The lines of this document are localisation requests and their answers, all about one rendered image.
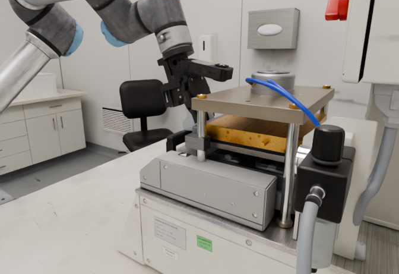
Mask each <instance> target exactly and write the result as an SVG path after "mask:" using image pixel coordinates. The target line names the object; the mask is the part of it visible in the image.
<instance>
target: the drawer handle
mask: <svg viewBox="0 0 399 274"><path fill-rule="evenodd" d="M190 133H192V131H187V130H182V131H179V132H177V133H174V134H171V135H169V136H167V142H166V152H169V151H171V150H173V151H176V146H178V145H180V144H182V143H184V142H185V136H186V135H187V134H190Z"/></svg>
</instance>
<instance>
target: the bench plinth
mask: <svg viewBox="0 0 399 274"><path fill-rule="evenodd" d="M81 155H83V149H80V150H76V151H74V152H70V153H67V154H64V155H61V156H58V157H55V158H52V159H48V160H45V161H43V162H39V163H36V164H34V165H30V166H26V167H24V168H21V169H18V170H15V171H12V172H8V173H6V174H2V175H0V183H3V182H5V181H9V180H11V179H14V178H18V177H21V176H23V175H26V174H29V173H32V172H35V171H38V170H40V169H43V168H47V167H49V166H52V165H56V164H57V163H61V162H64V161H66V160H70V159H73V158H76V157H78V156H81Z"/></svg>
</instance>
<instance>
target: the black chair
mask: <svg viewBox="0 0 399 274"><path fill-rule="evenodd" d="M161 85H163V83H162V82H161V81H160V80H158V79H149V80H131V81H124V82H123V83H122V84H121V85H120V88H119V94H120V98H121V106H122V112H123V114H124V115H125V116H126V117H127V118H129V119H135V118H140V122H141V131H135V132H130V133H126V134H125V135H123V138H122V139H123V143H124V144H125V145H126V147H127V148H128V150H127V151H121V152H118V154H119V153H126V152H128V151H130V152H131V153H132V152H134V151H136V150H139V149H142V148H144V147H147V146H149V145H151V144H154V143H156V142H159V141H162V140H164V139H166V138H167V136H169V135H171V134H174V133H173V132H172V131H170V130H169V129H167V128H158V129H153V130H147V117H149V116H158V115H162V114H164V113H165V112H166V109H167V108H166V105H165V103H164V99H163V96H162V92H161V90H160V86H161Z"/></svg>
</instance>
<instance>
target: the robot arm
mask: <svg viewBox="0 0 399 274"><path fill-rule="evenodd" d="M63 1H70V0H9V3H10V6H11V8H12V9H13V11H14V12H15V13H16V15H17V16H18V17H19V18H20V19H21V20H22V21H23V22H24V23H26V24H27V25H28V26H29V28H28V30H27V31H26V32H25V34H26V40H25V41H24V42H23V43H22V44H21V45H20V46H19V48H18V49H17V50H16V51H15V52H14V53H13V54H12V55H11V56H10V57H9V58H8V59H7V60H6V61H5V62H4V63H3V64H2V65H1V66H0V114H1V113H3V111H4V110H5V109H6V108H7V107H8V106H9V105H10V104H11V102H12V101H13V100H14V99H15V98H16V97H17V96H18V95H19V94H20V93H21V92H22V91H23V90H24V88H25V87H26V86H27V85H28V84H29V83H30V82H31V81H32V79H34V78H35V76H36V75H37V74H38V73H39V72H40V71H41V70H42V68H43V67H44V66H45V65H46V64H47V63H48V62H49V61H50V60H51V59H59V58H60V57H61V56H64V57H67V56H70V55H71V54H72V53H74V52H75V51H76V50H77V48H78V47H79V46H80V44H81V42H82V40H83V36H84V32H83V29H82V27H81V26H80V25H79V24H78V23H77V21H76V20H75V19H74V18H72V17H71V16H70V15H69V14H68V13H67V12H66V11H65V10H64V9H63V8H62V6H61V5H60V4H59V2H63ZM86 1H87V3H88V4H89V5H90V6H91V7H92V9H94V10H95V12H96V13H97V14H98V15H99V17H100V18H101V19H102V21H101V23H100V28H101V31H102V34H103V35H104V36H105V39H106V40H107V42H108V43H110V44H111V45H112V46H114V47H122V46H125V45H127V44H132V43H134V42H135V41H137V40H139V39H142V38H143V37H146V36H148V35H150V34H153V33H154V34H155V36H156V39H157V43H158V45H159V49H160V53H161V54H162V56H163V57H162V58H160V59H158V60H157V63H158V65H159V66H164V70H165V73H166V77H167V80H168V83H164V84H163V85H161V86H160V90H161V93H162V96H163V99H164V103H165V105H166V108H168V107H170V108H171V107H176V106H179V105H182V104H185V106H186V108H185V110H186V114H187V117H186V119H185V120H184V121H183V123H182V126H183V128H184V129H185V130H187V131H192V127H193V126H195V125H197V111H196V110H192V109H191V99H192V98H193V97H197V95H198V94H205V95H207V94H210V93H211V92H210V87H209V86H208V83H207V81H206V79H205V77H207V78H212V79H213V80H215V81H219V82H225V81H226V80H230V79H232V75H233V68H232V67H229V66H228V65H225V64H214V63H211V62H206V61H201V60H198V59H193V58H188V56H190V55H192V54H193V53H194V49H193V46H192V45H193V43H192V39H191V35H190V32H189V29H188V26H187V23H186V19H185V15H184V13H183V9H182V5H181V1H180V0H138V1H136V2H134V3H132V2H131V1H130V0H86ZM164 91H165V92H166V96H167V99H168V102H166V98H165V96H164V93H163V92H164Z"/></svg>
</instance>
